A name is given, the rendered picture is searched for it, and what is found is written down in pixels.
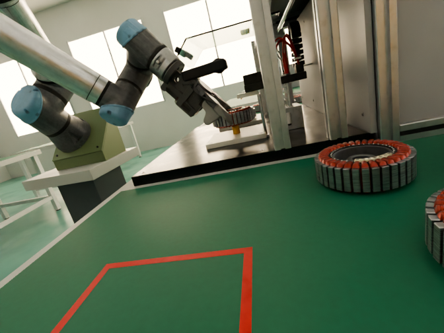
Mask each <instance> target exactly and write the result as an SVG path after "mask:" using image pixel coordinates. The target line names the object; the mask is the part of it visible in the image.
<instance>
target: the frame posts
mask: <svg viewBox="0 0 444 333"><path fill-rule="evenodd" d="M248 1H249V5H250V13H251V17H252V24H253V29H254V35H255V40H256V47H257V52H255V50H254V41H251V45H252V53H253V56H254V63H255V68H256V72H259V71H261V74H262V81H263V86H264V88H263V89H260V94H261V99H262V106H263V110H264V113H266V112H268V116H269V120H270V127H271V131H272V138H273V142H274V149H275V151H278V150H281V149H283V148H286V149H288V148H291V142H290V136H289V128H288V124H287V116H286V111H285V103H284V97H283V89H282V85H281V77H280V72H279V63H278V55H277V51H276V43H275V38H274V30H273V25H272V17H271V12H270V4H269V0H248ZM312 5H313V17H314V29H315V35H316V46H317V53H318V65H319V71H320V83H321V89H322V101H323V107H324V119H325V126H326V137H327V138H329V139H330V140H335V139H338V138H339V137H341V138H345V137H348V123H347V115H346V100H345V91H344V76H343V67H342V53H341V44H340V29H339V20H338V5H337V0H312Z"/></svg>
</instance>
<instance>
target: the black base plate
mask: <svg viewBox="0 0 444 333"><path fill-rule="evenodd" d="M302 109H303V118H304V124H305V127H302V128H296V129H290V130H289V136H290V142H291V148H288V149H286V148H283V149H281V150H278V151H275V149H274V142H273V138H272V131H271V127H270V120H269V116H268V112H266V113H264V117H265V121H266V128H267V132H268V134H269V135H270V136H269V137H267V138H263V139H257V140H253V141H247V142H243V143H237V144H233V145H227V146H223V147H217V148H213V149H206V146H205V145H206V144H207V142H208V141H209V140H210V139H211V138H212V137H213V135H214V134H215V133H220V132H224V131H219V128H215V127H213V124H210V125H206V126H201V127H197V128H196V129H194V130H193V131H191V132H190V133H189V134H188V135H186V136H185V137H183V138H182V139H181V140H180V141H179V142H177V143H176V144H174V145H173V146H172V147H171V148H169V149H168V150H166V151H165V152H164V153H163V154H162V155H160V156H159V157H157V158H156V159H155V160H154V161H152V162H151V163H149V164H148V165H147V166H146V167H144V168H143V169H141V170H140V171H139V172H138V173H136V174H135V175H133V176H132V178H131V179H132V181H133V185H134V186H140V185H145V184H152V183H156V182H163V181H167V180H174V179H178V178H185V177H189V176H196V175H200V174H207V173H211V172H218V171H222V170H229V169H233V168H240V167H247V166H251V165H258V164H262V163H269V162H273V161H280V160H284V159H291V158H295V157H302V156H306V155H313V154H317V153H319V152H321V151H322V150H324V149H325V148H328V147H331V146H333V145H337V144H339V143H341V144H342V143H343V142H347V143H349V141H353V142H355V141H356V140H360V141H361V142H362V140H364V139H366V140H369V134H368V133H367V132H366V131H363V130H361V129H358V128H356V127H353V126H351V125H349V124H348V137H345V138H341V137H339V138H338V139H335V140H330V139H329V138H327V137H326V126H325V119H324V114H323V113H322V112H319V111H317V110H314V109H312V108H310V107H308V106H305V105H303V104H302ZM230 130H233V129H230ZM230 130H226V131H230Z"/></svg>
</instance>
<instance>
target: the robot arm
mask: <svg viewBox="0 0 444 333"><path fill-rule="evenodd" d="M116 40H117V42H118V43H119V44H120V45H121V46H122V48H124V49H125V50H126V64H125V66H124V68H123V69H122V72H121V73H120V75H119V77H118V78H117V80H116V82H115V83H113V82H112V81H110V80H109V79H107V78H106V77H104V76H102V75H101V74H99V73H97V72H96V71H94V70H93V69H91V68H90V67H88V66H86V65H85V64H83V63H81V62H80V61H78V60H76V59H75V58H74V57H71V56H70V55H68V54H67V53H65V52H63V51H62V50H60V49H59V48H57V47H55V46H54V45H52V44H51V43H50V41H49V40H48V38H47V36H46V35H45V33H44V31H43V30H42V28H41V26H40V25H39V23H38V21H37V20H36V18H35V16H34V15H33V13H32V11H31V10H30V7H29V6H28V4H27V3H26V1H25V0H0V53H2V54H4V55H5V56H7V57H9V58H11V59H13V60H15V61H17V62H18V63H20V64H22V65H24V66H25V67H27V68H29V69H30V70H31V73H32V74H33V76H34V77H35V78H36V80H35V82H34V83H33V85H25V86H23V87H22V88H20V90H18V91H17V92H16V93H15V95H14V97H13V99H12V101H11V112H12V113H13V114H14V115H15V116H16V117H17V118H19V119H20V120H21V121H22V122H24V123H26V124H28V125H30V126H31V127H33V128H34V129H36V130H38V131H39V132H40V133H43V134H44V135H46V136H47V137H49V139H50V140H51V141H52V143H53V144H54V145H55V146H56V147H57V148H58V149H59V150H61V151H63V152H65V153H70V152H73V151H76V150H78V149H79V148H80V147H82V146H83V145H84V144H85V142H86V141H87V139H88V138H89V136H90V134H91V127H90V125H89V123H87V122H86V121H85V120H84V119H81V118H78V117H76V116H73V115H70V114H69V113H68V112H66V111H65V110H64V109H65V107H66V106H67V104H68V102H69V101H70V99H71V97H72V96H73V94H74V93H75V94H76V95H78V96H80V97H81V98H84V99H85V100H87V101H89V102H91V103H93V104H95V105H97V106H98V107H100V110H99V115H100V117H101V118H102V119H104V120H106V122H108V123H109V124H112V125H114V126H125V125H127V124H128V122H129V120H130V118H131V116H132V115H133V114H134V110H135V108H136V106H137V104H138V102H139V100H140V98H141V97H142V95H143V93H144V91H145V89H146V88H147V87H148V86H149V85H150V83H151V81H152V79H153V75H155V76H156V77H157V78H158V79H159V80H161V81H163V82H164V83H163V84H162V85H161V87H160V89H161V90H163V91H166V92H167V93H168V94H169V95H171V97H173V98H174V99H175V101H176V102H175V103H176V105H177V106H178V107H179V108H181V109H182V110H183V111H184V112H185V113H186V114H187V115H189V117H192V116H195V115H196V114H198V112H199V111H201V110H202V109H204V110H205V117H204V119H203V122H204V124H205V125H210V124H212V123H213V122H214V121H216V120H218V119H219V118H220V117H222V118H223V119H225V120H226V121H227V122H228V123H229V124H231V125H232V123H233V122H232V118H231V115H230V114H229V113H228V112H227V111H226V110H229V109H232V108H231V107H230V106H229V105H228V104H227V103H226V102H225V101H224V100H223V99H222V98H221V97H220V96H219V95H217V94H216V93H215V92H214V91H213V90H212V89H211V88H210V87H209V86H208V85H206V84H205V83H204V82H203V81H201V80H200V77H205V76H207V75H211V74H213V73H218V74H220V73H222V72H224V71H225V70H226V69H228V65H227V60H226V59H224V58H216V59H214V60H213V61H212V62H210V63H207V64H204V65H201V66H197V67H194V68H191V69H188V70H185V71H183V70H184V67H185V64H184V63H183V62H182V61H181V60H180V58H179V57H178V56H177V55H176V54H175V53H174V52H172V51H171V50H170V49H169V48H168V47H167V46H165V45H164V44H163V43H162V42H161V41H160V40H159V39H158V38H157V37H156V36H155V35H154V34H153V33H152V32H150V31H149V30H148V29H147V27H144V26H143V25H142V24H141V23H140V22H139V21H138V20H136V19H134V18H129V19H127V20H126V21H124V22H123V23H122V24H121V25H120V27H119V28H118V30H117V33H116ZM178 78H179V81H178Z"/></svg>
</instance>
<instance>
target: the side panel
mask: <svg viewBox="0 0 444 333"><path fill-rule="evenodd" d="M371 19H372V33H373V59H374V73H375V100H376V113H377V133H373V139H374V140H376V139H381V140H383V139H387V140H393V141H406V140H411V139H417V138H422V137H429V136H433V135H440V134H444V0H371Z"/></svg>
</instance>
